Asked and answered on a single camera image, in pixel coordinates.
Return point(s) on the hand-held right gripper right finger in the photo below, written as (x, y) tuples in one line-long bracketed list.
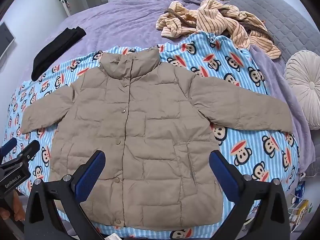
[(221, 170)]

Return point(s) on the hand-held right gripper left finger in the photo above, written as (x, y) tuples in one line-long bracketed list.
[(93, 170)]

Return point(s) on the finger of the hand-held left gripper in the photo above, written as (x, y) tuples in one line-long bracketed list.
[(8, 145), (31, 149)]

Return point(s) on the khaki puffer jacket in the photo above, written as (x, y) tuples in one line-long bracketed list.
[(150, 130)]

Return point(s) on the beige striped fleece clothes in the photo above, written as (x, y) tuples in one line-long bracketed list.
[(217, 20)]

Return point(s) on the person's left hand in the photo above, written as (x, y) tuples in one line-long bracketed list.
[(17, 202)]

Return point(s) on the colourful printed box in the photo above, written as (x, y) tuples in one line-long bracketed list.
[(301, 205)]

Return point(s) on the blue striped monkey print blanket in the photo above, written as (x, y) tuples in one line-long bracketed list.
[(250, 80)]

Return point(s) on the black folded cloth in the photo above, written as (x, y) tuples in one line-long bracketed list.
[(55, 51)]

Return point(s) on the round pleated cushion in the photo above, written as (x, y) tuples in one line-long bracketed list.
[(305, 85)]

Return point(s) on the purple bedspread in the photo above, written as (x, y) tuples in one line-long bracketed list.
[(125, 22)]

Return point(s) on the grey quilted headboard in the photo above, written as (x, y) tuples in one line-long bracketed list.
[(287, 22)]

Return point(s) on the wall-mounted television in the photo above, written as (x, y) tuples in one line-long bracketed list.
[(5, 40)]

